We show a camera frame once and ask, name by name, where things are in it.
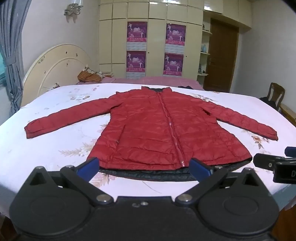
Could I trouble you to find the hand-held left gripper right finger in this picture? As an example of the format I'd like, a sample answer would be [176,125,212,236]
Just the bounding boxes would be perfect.
[175,158,266,207]

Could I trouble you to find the wooden side table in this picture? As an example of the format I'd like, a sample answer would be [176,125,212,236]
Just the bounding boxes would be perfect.
[279,103,296,127]

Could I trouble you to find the white wall lamp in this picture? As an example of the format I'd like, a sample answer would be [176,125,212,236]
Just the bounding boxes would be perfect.
[63,0,84,16]

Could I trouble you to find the red puffer jacket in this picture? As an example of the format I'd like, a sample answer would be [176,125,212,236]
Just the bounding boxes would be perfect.
[24,86,278,182]

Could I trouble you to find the brown wooden door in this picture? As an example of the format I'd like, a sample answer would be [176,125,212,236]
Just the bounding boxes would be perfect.
[203,19,239,93]

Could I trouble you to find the cream round headboard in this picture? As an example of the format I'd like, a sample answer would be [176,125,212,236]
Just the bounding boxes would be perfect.
[22,44,93,107]

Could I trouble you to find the cream wardrobe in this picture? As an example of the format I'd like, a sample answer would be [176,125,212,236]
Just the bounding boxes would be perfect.
[99,0,252,80]

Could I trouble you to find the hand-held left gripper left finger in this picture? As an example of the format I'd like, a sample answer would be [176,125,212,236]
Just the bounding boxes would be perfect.
[29,157,114,206]

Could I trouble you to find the cream corner shelves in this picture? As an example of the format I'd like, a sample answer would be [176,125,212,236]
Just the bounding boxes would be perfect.
[197,23,213,78]

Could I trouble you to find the blue grey curtain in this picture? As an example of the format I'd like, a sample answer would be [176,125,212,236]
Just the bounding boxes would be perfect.
[0,0,26,116]

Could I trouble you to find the purple wall poster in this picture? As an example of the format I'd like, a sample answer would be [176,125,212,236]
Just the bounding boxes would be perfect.
[164,53,184,77]
[126,51,147,79]
[126,22,148,51]
[166,23,186,52]

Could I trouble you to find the wooden chair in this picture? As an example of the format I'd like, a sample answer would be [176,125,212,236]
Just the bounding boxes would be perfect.
[259,82,285,109]

